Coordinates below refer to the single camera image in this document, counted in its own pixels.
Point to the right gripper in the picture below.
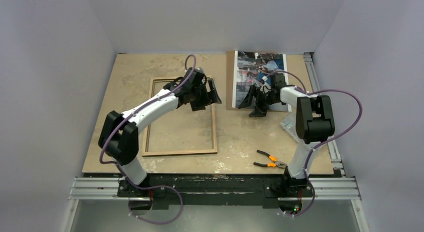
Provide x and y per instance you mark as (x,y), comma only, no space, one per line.
(257,99)

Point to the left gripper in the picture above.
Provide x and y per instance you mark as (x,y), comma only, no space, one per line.
(200,106)

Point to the black wooden picture frame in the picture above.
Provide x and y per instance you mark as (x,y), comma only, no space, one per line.
(181,132)

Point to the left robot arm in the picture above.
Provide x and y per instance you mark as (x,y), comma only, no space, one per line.
(119,137)

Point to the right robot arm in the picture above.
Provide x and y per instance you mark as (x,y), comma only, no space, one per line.
(314,122)

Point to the printed photo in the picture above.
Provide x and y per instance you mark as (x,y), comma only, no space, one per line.
(255,75)

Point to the brown cardboard backing board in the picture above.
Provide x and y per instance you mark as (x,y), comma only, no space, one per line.
(230,81)

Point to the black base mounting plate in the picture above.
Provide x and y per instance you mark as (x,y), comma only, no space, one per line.
(270,191)

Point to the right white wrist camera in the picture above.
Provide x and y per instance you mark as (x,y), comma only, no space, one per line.
(264,86)

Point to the orange handled pliers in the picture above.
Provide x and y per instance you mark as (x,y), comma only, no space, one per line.
(275,163)

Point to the aluminium rail front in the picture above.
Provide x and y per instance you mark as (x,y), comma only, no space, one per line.
(107,189)

